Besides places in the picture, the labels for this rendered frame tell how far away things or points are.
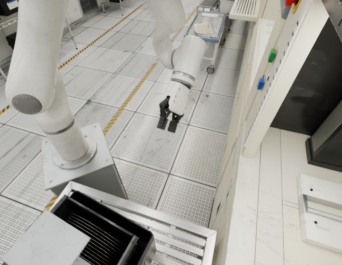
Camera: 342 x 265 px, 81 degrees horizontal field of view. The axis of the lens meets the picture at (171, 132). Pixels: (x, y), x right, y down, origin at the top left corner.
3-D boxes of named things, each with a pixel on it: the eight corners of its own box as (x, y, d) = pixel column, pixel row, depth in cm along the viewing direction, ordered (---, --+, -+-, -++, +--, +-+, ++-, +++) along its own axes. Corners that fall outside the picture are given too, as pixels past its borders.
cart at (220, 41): (193, 40, 335) (196, 7, 299) (224, 44, 325) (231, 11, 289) (178, 71, 273) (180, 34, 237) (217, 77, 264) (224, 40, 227)
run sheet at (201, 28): (192, 23, 264) (192, 22, 262) (210, 23, 265) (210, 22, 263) (195, 33, 243) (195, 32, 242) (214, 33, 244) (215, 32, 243)
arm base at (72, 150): (51, 143, 94) (30, 115, 80) (92, 130, 100) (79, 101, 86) (55, 176, 83) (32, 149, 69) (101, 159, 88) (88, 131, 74)
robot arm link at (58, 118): (38, 137, 72) (-5, 81, 55) (47, 104, 84) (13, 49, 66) (73, 131, 74) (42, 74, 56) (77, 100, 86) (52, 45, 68)
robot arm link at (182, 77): (180, 79, 77) (177, 87, 77) (168, 70, 69) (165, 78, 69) (199, 82, 72) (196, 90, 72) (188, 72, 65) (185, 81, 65)
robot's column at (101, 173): (89, 203, 152) (40, 140, 95) (124, 187, 161) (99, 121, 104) (97, 240, 136) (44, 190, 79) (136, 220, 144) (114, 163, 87)
